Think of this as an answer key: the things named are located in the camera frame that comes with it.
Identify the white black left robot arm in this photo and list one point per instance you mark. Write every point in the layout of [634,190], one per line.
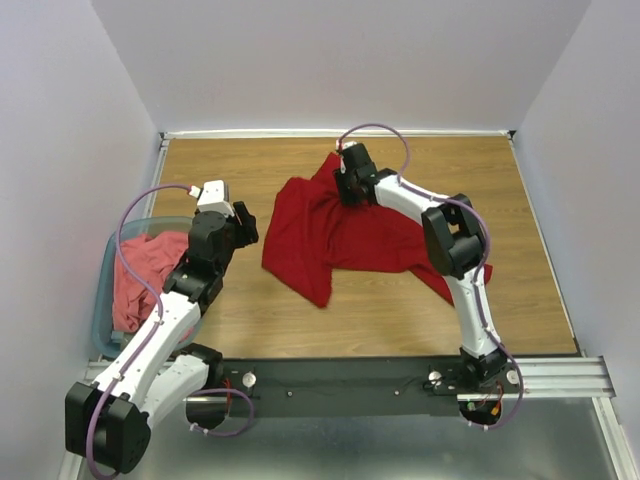
[110,420]

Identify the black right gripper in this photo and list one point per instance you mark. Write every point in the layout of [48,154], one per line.
[345,196]

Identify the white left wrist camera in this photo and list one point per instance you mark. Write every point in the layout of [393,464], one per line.
[212,196]

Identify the dark red t-shirt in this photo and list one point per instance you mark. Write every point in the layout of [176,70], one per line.
[312,233]

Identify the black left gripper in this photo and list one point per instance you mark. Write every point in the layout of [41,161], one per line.
[247,231]

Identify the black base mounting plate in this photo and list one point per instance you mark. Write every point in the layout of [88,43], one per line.
[341,387]

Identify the clear blue plastic bin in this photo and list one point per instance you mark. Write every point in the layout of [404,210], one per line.
[153,246]

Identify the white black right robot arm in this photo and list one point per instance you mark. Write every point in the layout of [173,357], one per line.
[457,244]

